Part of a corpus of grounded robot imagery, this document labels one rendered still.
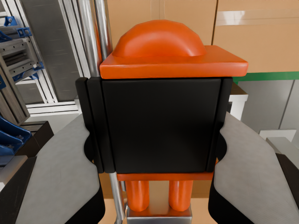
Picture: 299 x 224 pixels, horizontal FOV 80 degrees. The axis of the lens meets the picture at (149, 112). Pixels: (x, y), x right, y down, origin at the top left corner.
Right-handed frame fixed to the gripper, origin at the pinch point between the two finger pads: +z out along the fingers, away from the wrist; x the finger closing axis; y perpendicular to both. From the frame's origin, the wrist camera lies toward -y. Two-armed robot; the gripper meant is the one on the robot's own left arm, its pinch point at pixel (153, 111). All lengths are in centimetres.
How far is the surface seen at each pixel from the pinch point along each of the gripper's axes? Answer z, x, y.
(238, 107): 56, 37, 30
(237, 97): 54, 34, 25
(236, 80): 115, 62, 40
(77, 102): 55, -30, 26
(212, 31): 63, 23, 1
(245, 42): 61, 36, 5
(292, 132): 113, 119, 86
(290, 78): 115, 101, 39
